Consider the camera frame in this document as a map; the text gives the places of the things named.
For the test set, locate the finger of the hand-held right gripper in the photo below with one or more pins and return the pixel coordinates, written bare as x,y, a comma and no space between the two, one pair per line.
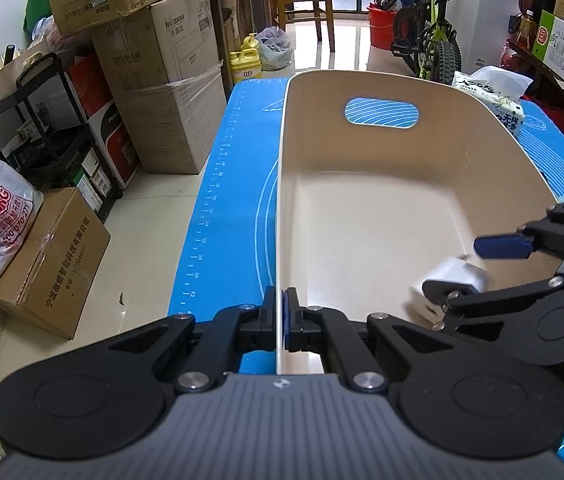
504,246
492,296

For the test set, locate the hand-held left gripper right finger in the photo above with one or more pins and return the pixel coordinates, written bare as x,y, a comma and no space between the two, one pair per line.
289,321

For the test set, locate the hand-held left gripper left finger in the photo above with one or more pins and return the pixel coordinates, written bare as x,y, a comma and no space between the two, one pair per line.
276,321

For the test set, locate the white charger plug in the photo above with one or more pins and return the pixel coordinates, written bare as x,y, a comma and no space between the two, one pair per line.
454,272

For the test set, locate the beige plastic bin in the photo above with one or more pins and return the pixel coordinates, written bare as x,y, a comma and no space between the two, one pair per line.
362,200

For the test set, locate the tissue pack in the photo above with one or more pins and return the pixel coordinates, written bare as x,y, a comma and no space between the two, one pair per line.
492,90

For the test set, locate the blue silicone mat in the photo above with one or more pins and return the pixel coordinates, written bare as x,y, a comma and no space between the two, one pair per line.
242,160

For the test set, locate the green and white box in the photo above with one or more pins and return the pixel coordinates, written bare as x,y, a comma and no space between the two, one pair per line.
554,42

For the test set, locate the cooking oil bottle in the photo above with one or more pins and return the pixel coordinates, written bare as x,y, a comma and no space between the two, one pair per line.
526,32

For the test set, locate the plastic-wrapped cardboard box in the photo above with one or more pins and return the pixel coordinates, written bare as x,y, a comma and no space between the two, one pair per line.
177,125

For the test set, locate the green and black bicycle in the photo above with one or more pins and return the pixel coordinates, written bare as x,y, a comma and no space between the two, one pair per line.
437,35

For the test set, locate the cardboard box with black print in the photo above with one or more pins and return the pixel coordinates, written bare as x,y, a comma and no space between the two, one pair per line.
57,265

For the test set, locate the white refrigerator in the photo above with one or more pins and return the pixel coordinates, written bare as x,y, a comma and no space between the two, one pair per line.
492,5

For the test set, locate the red bucket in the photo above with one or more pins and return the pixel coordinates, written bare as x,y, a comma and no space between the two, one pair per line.
381,27

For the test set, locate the red and white appliance box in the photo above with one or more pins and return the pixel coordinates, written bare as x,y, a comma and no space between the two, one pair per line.
112,130

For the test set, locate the yellow detergent bottle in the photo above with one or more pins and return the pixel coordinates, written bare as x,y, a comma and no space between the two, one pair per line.
246,67

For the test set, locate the grey plastic bag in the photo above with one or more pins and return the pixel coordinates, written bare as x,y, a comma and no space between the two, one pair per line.
276,47

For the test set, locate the printed cardboard box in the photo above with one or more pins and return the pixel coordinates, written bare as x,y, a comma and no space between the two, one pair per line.
162,35

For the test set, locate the black utility cart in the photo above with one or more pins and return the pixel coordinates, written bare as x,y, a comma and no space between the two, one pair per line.
32,110

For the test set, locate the green bag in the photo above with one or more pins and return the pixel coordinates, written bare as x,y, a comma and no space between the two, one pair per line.
34,5

